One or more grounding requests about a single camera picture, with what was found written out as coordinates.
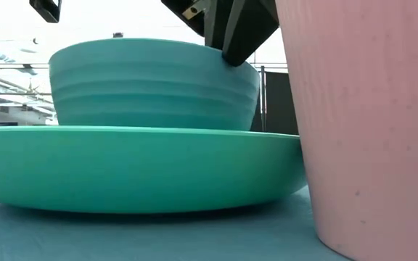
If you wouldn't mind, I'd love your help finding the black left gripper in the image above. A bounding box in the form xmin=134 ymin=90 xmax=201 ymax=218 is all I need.
xmin=29 ymin=0 xmax=63 ymax=24

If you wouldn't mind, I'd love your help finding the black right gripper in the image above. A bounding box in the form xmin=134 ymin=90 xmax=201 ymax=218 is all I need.
xmin=160 ymin=0 xmax=280 ymax=68

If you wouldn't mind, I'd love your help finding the turquoise bowl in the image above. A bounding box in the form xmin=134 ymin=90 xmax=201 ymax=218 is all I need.
xmin=48 ymin=38 xmax=261 ymax=132

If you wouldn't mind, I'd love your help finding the pink plastic cup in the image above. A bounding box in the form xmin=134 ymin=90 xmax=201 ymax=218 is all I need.
xmin=274 ymin=0 xmax=418 ymax=261

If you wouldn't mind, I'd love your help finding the turquoise round plate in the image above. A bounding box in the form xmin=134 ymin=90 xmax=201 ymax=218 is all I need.
xmin=0 ymin=125 xmax=308 ymax=215

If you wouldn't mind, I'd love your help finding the blue plastic tray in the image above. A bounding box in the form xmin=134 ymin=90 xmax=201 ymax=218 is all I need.
xmin=0 ymin=184 xmax=351 ymax=261

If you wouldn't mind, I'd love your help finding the black room divider screen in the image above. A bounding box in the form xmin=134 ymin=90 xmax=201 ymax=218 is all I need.
xmin=249 ymin=70 xmax=300 ymax=136

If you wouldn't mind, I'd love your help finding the long ceiling light rail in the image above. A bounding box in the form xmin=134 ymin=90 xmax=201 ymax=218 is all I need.
xmin=0 ymin=62 xmax=289 ymax=70

